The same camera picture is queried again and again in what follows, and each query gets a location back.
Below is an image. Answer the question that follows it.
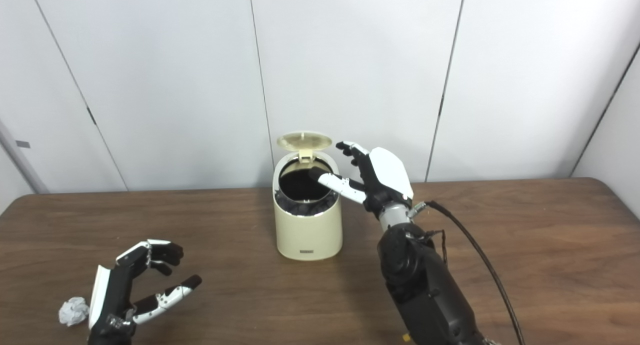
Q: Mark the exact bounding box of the white paper ball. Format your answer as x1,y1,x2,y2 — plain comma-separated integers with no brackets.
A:
58,297,90,327

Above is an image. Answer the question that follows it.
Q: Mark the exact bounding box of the cream-colored small trash bin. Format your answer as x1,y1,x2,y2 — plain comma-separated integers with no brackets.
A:
272,131,344,261

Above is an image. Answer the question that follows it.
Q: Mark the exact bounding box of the cream round bin lid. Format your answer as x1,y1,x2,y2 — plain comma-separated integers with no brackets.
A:
276,131,333,165

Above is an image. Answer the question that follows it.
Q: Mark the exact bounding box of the black bin liner bag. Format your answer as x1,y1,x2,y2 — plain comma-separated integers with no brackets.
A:
274,157,340,217

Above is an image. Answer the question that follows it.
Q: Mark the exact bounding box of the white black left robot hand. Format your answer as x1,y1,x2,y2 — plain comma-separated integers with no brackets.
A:
88,239,203,345

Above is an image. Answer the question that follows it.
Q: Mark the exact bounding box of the gray wall corner post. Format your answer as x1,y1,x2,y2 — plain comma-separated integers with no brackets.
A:
0,120,50,194

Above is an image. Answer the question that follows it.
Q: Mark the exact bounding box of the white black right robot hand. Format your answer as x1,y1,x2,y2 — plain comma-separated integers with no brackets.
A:
308,141,415,221

